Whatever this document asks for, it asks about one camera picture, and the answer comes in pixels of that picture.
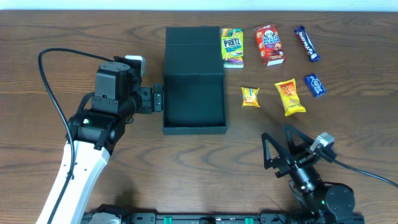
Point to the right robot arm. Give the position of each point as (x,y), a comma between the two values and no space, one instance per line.
(321,202)

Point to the blue Eclipse candy pack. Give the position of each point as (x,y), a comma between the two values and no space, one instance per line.
(314,85)

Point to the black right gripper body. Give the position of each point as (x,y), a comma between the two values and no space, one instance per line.
(288,163)

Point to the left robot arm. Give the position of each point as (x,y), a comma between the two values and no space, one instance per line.
(93,131)

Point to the large yellow snack packet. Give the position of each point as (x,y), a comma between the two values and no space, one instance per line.
(289,97)

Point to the small yellow snack packet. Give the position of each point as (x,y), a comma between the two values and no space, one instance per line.
(250,96)

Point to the blue Dairy Milk bar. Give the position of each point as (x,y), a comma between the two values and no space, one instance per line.
(306,42)

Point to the black gift box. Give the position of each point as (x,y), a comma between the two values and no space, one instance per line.
(194,94)

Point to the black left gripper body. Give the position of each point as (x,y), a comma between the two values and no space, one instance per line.
(147,99)

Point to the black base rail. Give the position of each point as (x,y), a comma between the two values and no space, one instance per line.
(151,218)

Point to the red Hello Panda box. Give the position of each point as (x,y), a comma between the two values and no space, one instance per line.
(269,44)

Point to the green Pretz snack box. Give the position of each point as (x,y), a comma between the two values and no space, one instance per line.
(232,47)

